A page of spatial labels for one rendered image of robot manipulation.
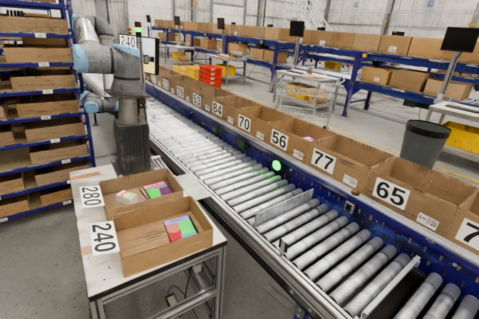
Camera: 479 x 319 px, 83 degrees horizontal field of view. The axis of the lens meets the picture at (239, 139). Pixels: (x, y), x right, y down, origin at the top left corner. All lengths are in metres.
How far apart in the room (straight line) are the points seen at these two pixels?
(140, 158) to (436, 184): 1.72
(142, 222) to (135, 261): 0.29
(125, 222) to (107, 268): 0.23
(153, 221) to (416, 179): 1.44
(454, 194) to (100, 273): 1.69
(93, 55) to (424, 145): 3.80
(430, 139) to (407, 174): 2.39
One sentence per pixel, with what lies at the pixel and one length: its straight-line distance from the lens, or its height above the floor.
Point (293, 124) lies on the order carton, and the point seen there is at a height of 0.99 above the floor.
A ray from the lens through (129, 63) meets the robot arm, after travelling 1.71.
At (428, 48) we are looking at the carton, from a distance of 6.20.
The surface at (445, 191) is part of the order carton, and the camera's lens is 1.79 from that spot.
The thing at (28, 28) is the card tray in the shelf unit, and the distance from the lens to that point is 2.50.
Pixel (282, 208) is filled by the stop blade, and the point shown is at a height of 0.77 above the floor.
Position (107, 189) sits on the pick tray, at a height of 0.80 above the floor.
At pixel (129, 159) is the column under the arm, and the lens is 1.87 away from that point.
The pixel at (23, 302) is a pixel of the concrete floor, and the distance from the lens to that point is 2.39.
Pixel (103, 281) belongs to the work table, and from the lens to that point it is 1.27.
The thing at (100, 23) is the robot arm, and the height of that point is 1.63.
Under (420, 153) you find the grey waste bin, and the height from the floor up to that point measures 0.32.
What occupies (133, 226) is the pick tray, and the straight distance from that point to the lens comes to 1.46.
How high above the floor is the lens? 1.68
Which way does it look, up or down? 23 degrees down
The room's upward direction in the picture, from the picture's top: 4 degrees clockwise
